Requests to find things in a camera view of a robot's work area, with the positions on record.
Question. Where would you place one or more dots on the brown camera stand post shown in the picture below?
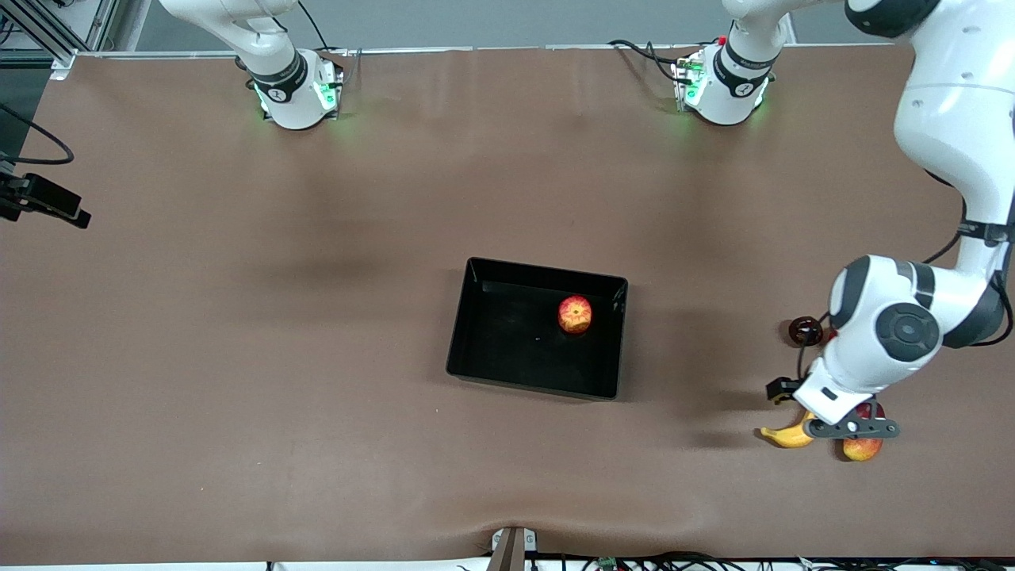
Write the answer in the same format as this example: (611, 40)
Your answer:
(507, 555)

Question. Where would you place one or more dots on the red yellow striped apple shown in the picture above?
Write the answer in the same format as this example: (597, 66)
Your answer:
(575, 315)

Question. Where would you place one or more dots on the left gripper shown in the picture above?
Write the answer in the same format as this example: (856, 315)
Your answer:
(783, 389)

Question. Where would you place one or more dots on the aluminium frame profile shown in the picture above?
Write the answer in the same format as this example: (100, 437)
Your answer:
(63, 65)

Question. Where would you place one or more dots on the yellow banana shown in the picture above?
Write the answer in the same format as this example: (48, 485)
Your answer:
(785, 436)

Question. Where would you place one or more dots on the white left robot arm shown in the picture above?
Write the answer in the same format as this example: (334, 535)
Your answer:
(951, 119)

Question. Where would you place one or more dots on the brown table cover mat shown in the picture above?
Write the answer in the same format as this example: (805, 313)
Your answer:
(507, 198)

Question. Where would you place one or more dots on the dark purple plum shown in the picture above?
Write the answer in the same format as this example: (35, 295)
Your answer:
(799, 327)

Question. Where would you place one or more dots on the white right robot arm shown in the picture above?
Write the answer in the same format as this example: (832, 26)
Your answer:
(293, 103)

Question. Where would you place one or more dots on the grey clamp bracket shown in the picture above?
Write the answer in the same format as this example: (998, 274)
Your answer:
(530, 542)

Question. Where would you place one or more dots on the metal table edge rail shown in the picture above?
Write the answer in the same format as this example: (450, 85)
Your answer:
(515, 49)

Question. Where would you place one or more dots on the red yellow mango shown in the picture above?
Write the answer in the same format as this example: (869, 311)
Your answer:
(860, 450)

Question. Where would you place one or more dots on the black plastic box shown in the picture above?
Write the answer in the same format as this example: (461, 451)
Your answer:
(507, 349)

